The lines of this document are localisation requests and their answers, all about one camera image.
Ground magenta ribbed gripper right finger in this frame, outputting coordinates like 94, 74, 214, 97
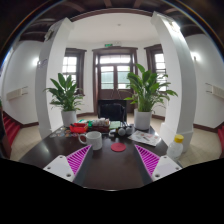
134, 145, 182, 182

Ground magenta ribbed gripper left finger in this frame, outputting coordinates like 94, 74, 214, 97
44, 145, 92, 182

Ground plastic bottle yellow cap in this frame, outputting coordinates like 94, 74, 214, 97
166, 134, 184, 161

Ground printed paper leaflet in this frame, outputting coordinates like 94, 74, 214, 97
129, 131, 161, 146

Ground white ceramic mug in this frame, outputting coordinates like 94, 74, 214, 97
78, 131, 102, 150

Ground round red coaster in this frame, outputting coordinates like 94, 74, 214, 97
111, 143, 126, 152

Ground black headphones with grey cups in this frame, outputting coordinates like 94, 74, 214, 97
109, 125, 133, 137

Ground box of snack packets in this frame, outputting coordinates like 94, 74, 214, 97
88, 118, 110, 133

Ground right white pillar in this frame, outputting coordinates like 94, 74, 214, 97
151, 12, 197, 152

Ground white pillar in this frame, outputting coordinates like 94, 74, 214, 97
35, 18, 73, 139
151, 12, 197, 152

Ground left potted green plant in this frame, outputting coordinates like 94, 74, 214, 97
45, 73, 83, 127

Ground potted green plant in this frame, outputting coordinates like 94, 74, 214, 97
126, 64, 177, 130
45, 73, 83, 127

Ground black chair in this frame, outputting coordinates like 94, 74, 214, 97
98, 99, 127, 122

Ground right potted green plant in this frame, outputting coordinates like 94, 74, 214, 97
126, 64, 177, 130

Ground wooden double door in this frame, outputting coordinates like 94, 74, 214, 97
93, 47, 137, 113

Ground left white pillar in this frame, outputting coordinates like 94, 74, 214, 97
35, 18, 73, 139

